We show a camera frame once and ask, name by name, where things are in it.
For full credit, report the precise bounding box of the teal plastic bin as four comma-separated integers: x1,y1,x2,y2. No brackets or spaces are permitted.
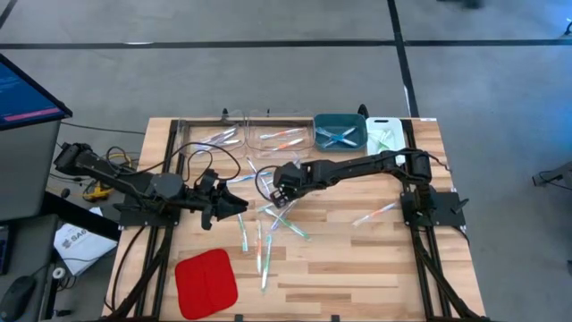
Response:
313,113,368,153

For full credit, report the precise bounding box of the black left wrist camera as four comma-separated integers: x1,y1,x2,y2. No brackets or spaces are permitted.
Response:
199,168,222,191

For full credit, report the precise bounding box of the black computer mouse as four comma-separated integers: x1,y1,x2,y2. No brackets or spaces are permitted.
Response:
1,275,38,322

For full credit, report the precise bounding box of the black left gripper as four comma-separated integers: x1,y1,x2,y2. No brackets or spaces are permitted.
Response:
183,177,250,232

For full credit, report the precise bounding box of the red cloth mat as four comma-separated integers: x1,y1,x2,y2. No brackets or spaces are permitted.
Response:
173,248,240,321

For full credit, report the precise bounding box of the white plastic bin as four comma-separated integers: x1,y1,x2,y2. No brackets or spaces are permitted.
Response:
365,115,409,170

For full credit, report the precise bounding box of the white printed box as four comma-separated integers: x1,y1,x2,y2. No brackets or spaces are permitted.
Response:
53,207,119,276

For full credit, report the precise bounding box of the blue toothbrush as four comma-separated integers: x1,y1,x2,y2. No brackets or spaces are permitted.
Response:
315,127,360,148
322,127,358,148
226,171,274,184

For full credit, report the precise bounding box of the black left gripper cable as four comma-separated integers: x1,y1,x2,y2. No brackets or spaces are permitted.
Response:
133,141,242,189

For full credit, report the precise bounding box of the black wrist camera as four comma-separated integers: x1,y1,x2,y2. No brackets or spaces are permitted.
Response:
267,186,292,210
199,168,222,191

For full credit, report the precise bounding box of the clear plastic bin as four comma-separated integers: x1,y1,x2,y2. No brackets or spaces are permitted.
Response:
245,109,315,160
176,116,248,157

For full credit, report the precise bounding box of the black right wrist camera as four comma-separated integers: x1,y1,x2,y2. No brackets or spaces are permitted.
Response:
267,186,292,210

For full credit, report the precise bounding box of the black floor cable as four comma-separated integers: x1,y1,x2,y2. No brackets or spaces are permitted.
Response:
60,120,147,136

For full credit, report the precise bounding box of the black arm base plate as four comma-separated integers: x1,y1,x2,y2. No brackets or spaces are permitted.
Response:
116,203,182,229
400,191,467,228

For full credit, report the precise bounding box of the blue screen monitor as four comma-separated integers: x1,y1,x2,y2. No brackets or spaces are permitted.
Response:
0,53,73,131

